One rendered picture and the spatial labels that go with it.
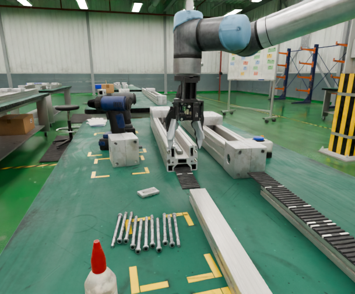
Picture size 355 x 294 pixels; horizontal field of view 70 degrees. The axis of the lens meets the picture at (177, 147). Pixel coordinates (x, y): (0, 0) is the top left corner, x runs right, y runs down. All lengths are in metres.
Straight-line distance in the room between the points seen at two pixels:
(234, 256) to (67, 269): 0.27
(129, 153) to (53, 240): 0.42
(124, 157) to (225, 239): 0.52
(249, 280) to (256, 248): 0.12
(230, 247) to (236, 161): 0.37
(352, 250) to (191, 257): 0.26
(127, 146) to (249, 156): 0.40
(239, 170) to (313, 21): 0.42
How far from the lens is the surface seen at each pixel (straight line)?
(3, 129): 4.53
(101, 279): 0.34
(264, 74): 6.50
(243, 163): 0.79
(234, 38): 0.62
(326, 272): 0.51
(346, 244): 0.53
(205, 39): 0.65
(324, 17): 0.71
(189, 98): 0.68
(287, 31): 0.72
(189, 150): 0.82
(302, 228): 0.58
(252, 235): 0.54
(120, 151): 0.88
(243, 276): 0.41
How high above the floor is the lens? 1.08
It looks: 16 degrees down
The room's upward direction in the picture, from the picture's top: straight up
